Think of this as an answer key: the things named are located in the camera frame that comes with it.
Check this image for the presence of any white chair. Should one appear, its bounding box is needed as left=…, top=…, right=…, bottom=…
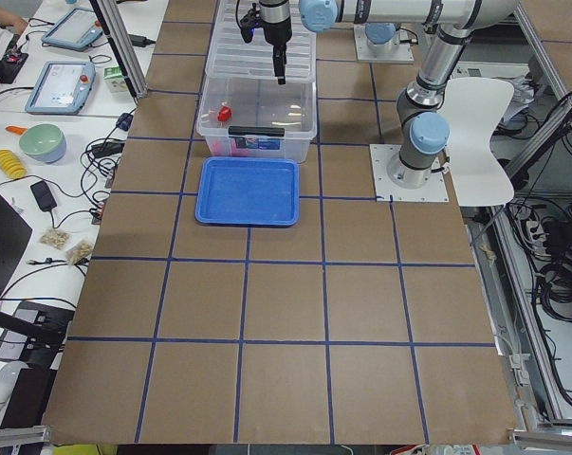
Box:
left=439, top=77, right=514, bottom=207

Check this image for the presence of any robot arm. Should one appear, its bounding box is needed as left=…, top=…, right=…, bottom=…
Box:
left=298, top=0, right=518, bottom=173
left=364, top=23, right=402, bottom=48

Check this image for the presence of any clear plastic storage box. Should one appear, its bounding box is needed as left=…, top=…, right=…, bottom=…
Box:
left=196, top=78, right=317, bottom=163

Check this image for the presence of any black power adapter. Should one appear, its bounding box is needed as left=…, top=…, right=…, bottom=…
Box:
left=30, top=181, right=57, bottom=212

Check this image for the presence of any green white carton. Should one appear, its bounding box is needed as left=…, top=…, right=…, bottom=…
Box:
left=102, top=66, right=129, bottom=93

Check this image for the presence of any yellow round chips stack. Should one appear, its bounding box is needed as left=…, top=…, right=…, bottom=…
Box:
left=0, top=149, right=27, bottom=180

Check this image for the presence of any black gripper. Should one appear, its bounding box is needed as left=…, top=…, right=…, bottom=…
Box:
left=259, top=0, right=292, bottom=85

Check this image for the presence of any aluminium frame post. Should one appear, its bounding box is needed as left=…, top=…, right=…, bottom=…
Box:
left=89, top=0, right=148, bottom=100

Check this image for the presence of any blue plastic tray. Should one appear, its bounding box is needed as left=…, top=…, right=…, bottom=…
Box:
left=195, top=157, right=300, bottom=227

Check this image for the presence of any black box latch handle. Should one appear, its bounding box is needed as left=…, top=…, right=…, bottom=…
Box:
left=228, top=125, right=286, bottom=137

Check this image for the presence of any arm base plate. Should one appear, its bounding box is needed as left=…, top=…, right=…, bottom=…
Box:
left=369, top=144, right=449, bottom=203
left=354, top=23, right=415, bottom=64

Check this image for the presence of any red block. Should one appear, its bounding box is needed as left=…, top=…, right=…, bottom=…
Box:
left=217, top=106, right=232, bottom=122

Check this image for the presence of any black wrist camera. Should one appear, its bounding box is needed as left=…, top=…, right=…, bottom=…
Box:
left=236, top=3, right=261, bottom=44

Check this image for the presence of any green bowl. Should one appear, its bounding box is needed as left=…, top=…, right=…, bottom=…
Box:
left=19, top=123, right=66, bottom=164

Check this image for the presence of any blue teach pendant tablet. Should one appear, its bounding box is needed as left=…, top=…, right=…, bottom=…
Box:
left=41, top=7, right=103, bottom=51
left=25, top=61, right=96, bottom=115

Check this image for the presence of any clear plastic box lid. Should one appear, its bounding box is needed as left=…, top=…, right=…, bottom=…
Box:
left=206, top=1, right=316, bottom=83

